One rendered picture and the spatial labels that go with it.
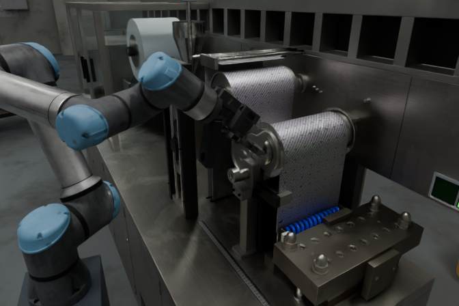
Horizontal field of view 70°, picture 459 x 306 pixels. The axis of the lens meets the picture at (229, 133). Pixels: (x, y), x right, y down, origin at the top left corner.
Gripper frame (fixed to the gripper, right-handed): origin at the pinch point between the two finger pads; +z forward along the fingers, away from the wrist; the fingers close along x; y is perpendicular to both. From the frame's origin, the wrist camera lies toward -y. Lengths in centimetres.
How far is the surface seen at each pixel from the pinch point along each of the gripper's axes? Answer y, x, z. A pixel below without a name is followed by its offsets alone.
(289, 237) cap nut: -13.1, -11.6, 14.1
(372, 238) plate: -1.7, -19.6, 33.4
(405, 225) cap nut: 6.3, -21.5, 40.8
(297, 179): 0.0, -4.4, 13.4
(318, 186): 1.9, -4.4, 22.6
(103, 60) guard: -4, 98, -20
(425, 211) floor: 39, 51, 241
